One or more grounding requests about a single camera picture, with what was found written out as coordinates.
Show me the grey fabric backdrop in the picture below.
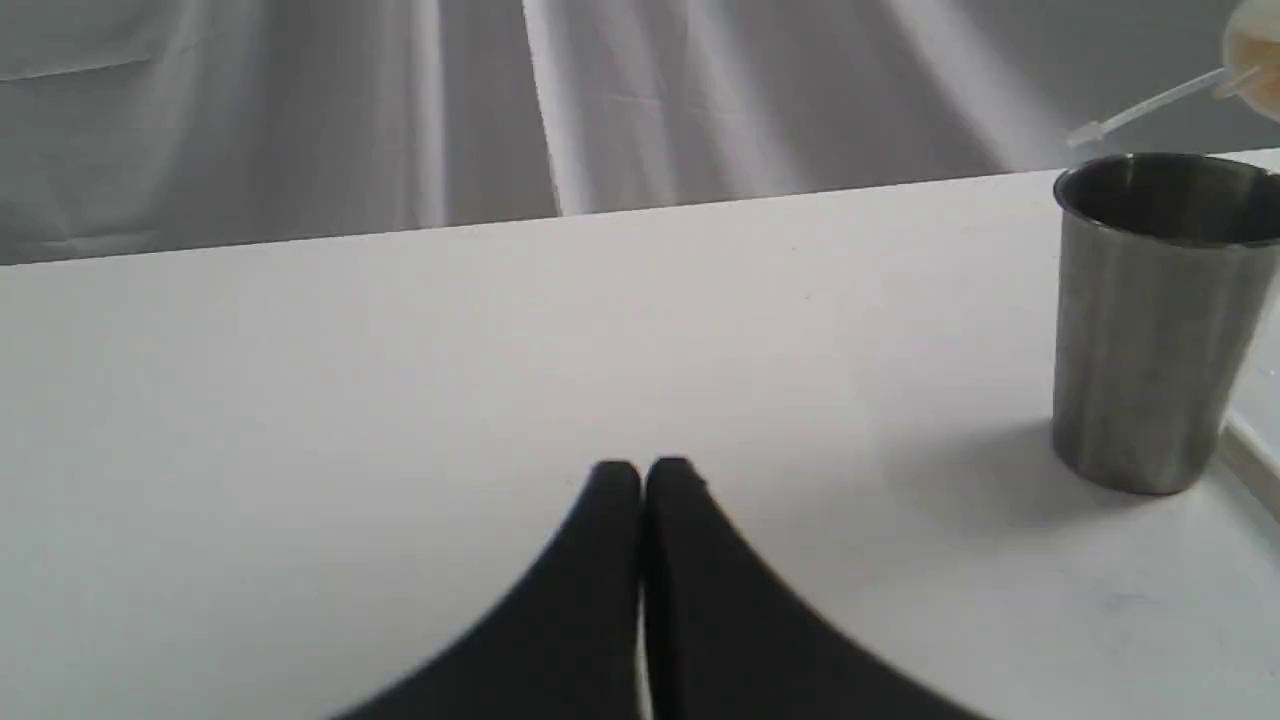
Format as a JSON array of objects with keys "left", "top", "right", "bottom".
[{"left": 1, "top": 1, "right": 1277, "bottom": 265}]

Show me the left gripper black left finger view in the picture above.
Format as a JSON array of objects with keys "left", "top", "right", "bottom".
[{"left": 346, "top": 460, "right": 643, "bottom": 719}]

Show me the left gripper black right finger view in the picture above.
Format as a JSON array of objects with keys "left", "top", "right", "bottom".
[{"left": 645, "top": 457, "right": 972, "bottom": 719}]

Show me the stainless steel cup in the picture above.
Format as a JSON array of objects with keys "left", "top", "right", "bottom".
[{"left": 1051, "top": 152, "right": 1279, "bottom": 496}]

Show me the translucent squeeze bottle amber liquid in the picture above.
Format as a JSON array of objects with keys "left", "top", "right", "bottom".
[{"left": 1065, "top": 1, "right": 1279, "bottom": 149}]

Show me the white plastic tray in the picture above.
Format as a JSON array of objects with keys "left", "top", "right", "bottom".
[{"left": 1221, "top": 306, "right": 1279, "bottom": 520}]

